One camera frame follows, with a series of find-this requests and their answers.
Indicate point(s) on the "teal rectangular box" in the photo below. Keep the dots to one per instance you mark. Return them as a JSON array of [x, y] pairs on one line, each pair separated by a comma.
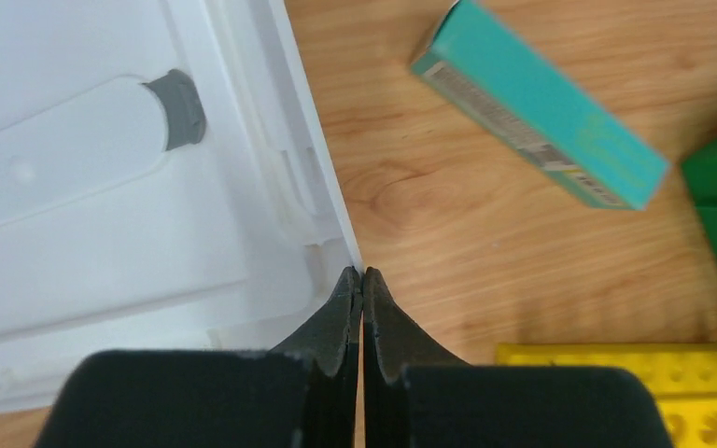
[[496, 78]]

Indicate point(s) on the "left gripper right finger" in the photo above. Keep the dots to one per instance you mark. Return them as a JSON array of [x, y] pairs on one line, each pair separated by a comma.
[[419, 394]]

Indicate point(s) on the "white tray lid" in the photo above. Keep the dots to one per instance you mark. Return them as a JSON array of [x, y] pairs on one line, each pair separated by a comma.
[[165, 183]]

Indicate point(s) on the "yellow test tube rack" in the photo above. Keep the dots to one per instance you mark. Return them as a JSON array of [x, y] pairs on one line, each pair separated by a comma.
[[681, 376]]

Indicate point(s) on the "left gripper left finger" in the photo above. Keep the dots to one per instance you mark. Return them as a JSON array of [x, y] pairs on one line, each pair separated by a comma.
[[300, 393]]

